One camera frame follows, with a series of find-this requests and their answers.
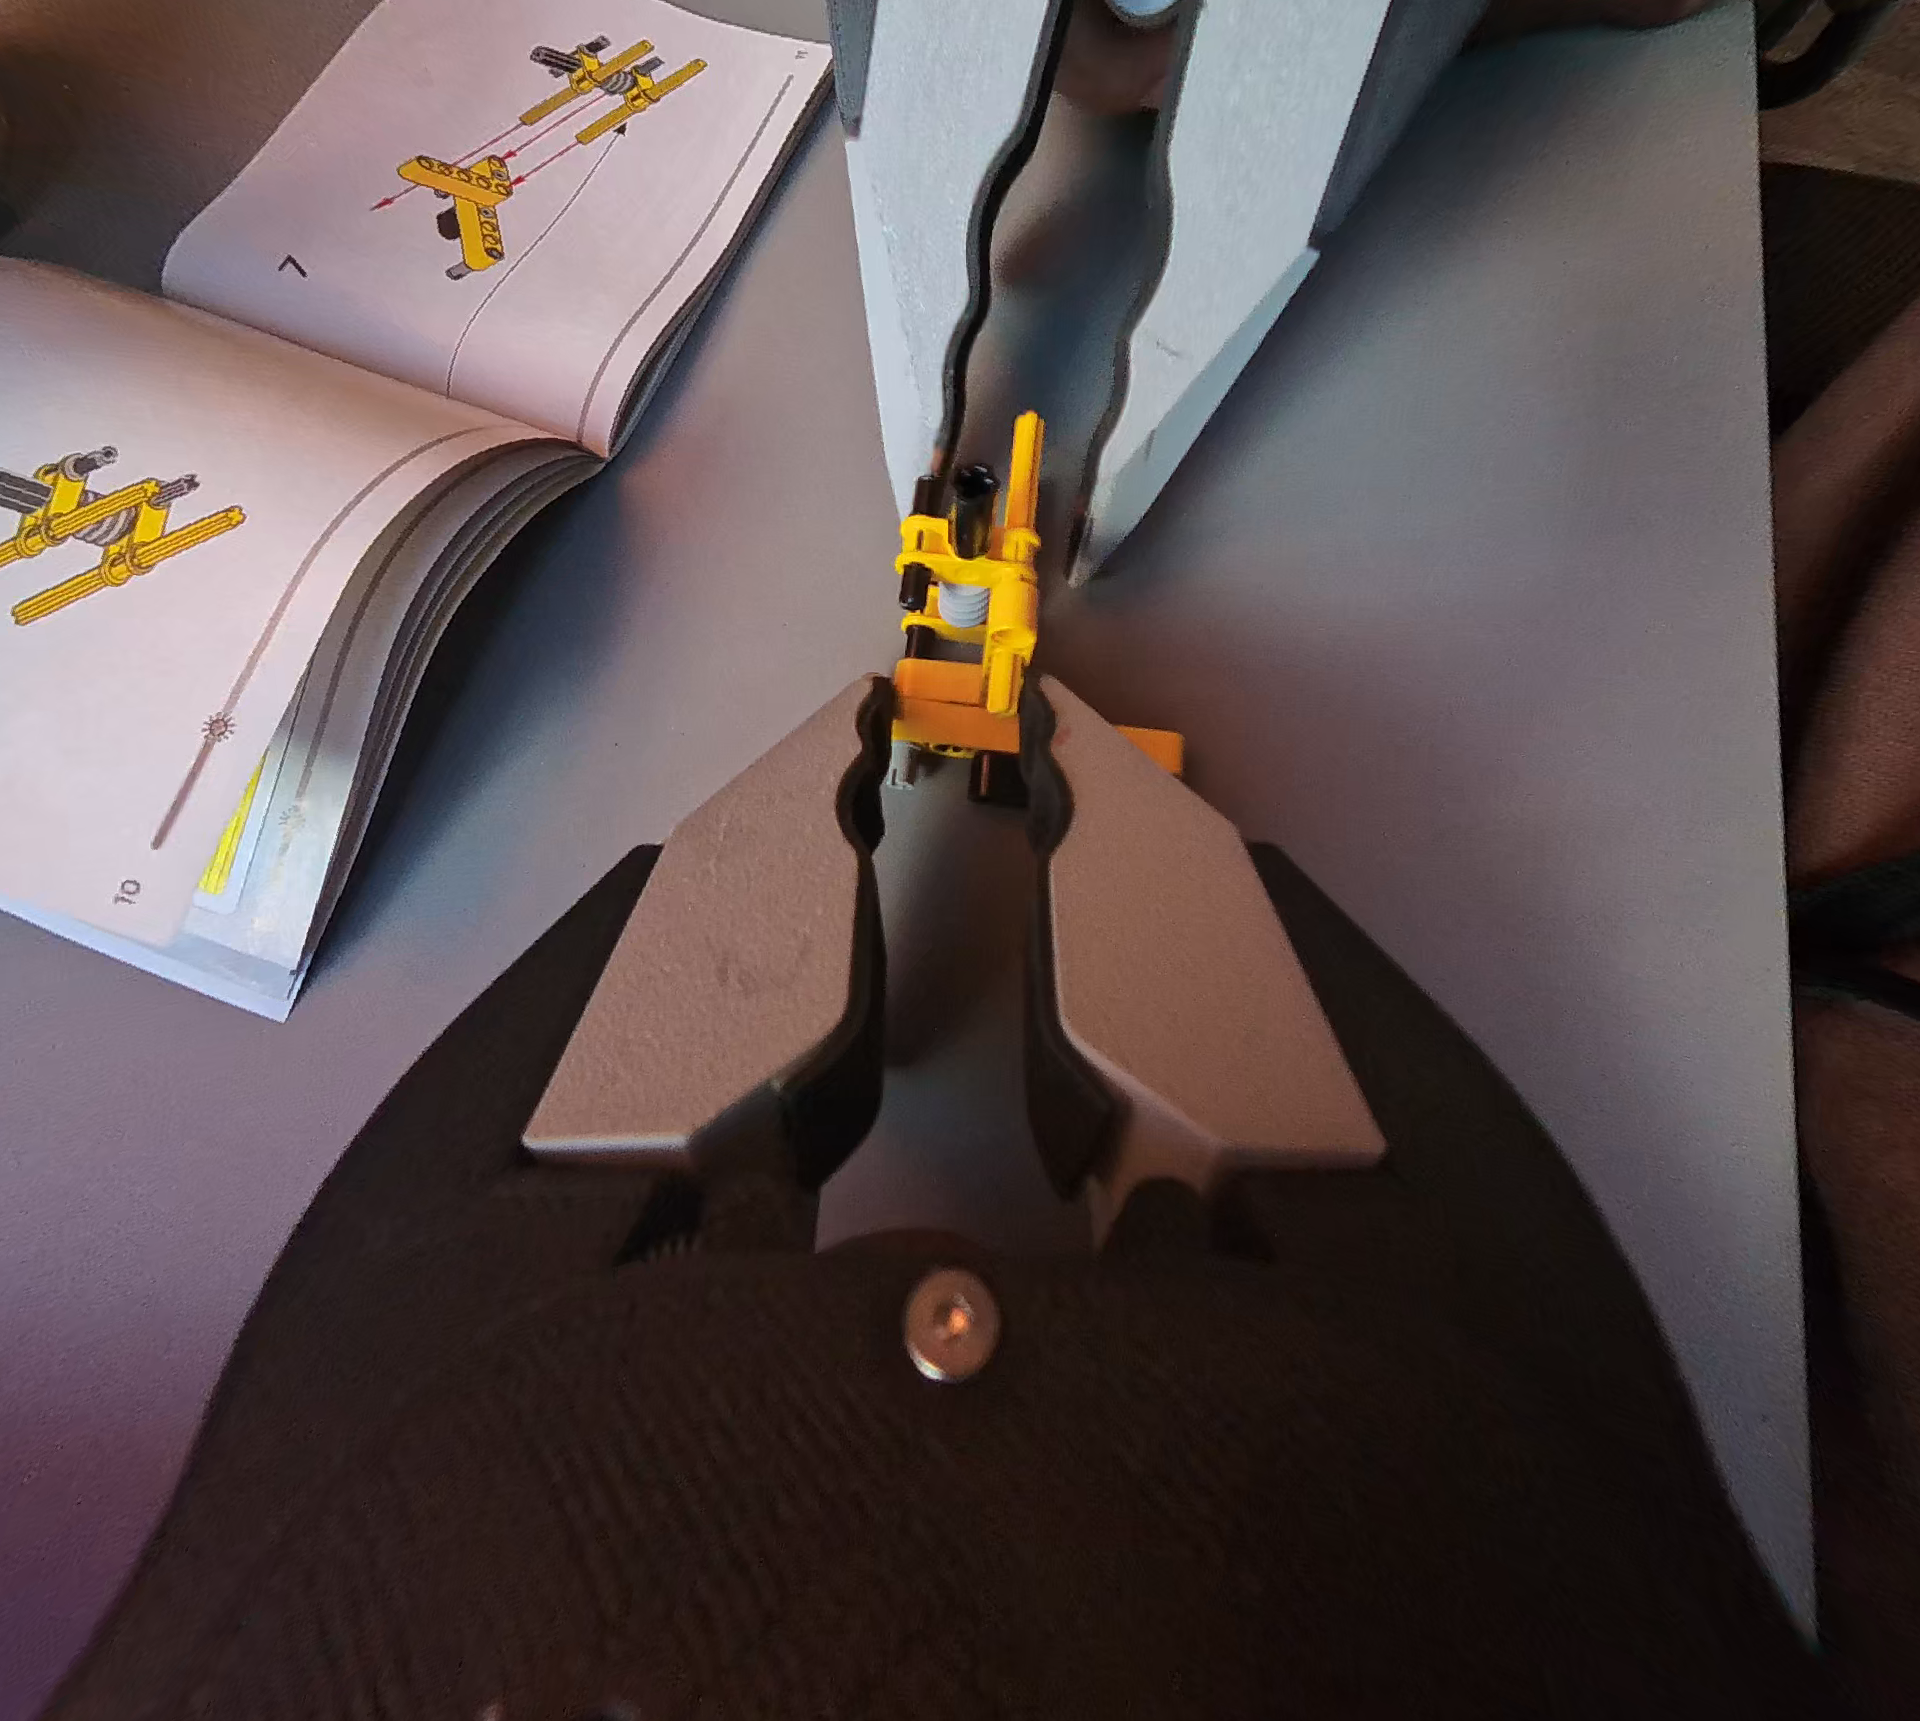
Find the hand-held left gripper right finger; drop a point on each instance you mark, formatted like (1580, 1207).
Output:
(1186, 985)

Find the yellow lego beam with pins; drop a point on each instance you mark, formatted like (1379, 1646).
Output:
(947, 727)

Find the yellow lego axle assembly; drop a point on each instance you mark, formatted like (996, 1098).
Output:
(1017, 618)

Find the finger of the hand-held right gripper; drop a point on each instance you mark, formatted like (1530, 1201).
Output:
(954, 26)
(1275, 103)

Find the open lego instruction booklet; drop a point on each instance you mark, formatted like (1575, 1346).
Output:
(180, 642)

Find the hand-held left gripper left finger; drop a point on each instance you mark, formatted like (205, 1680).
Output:
(705, 985)

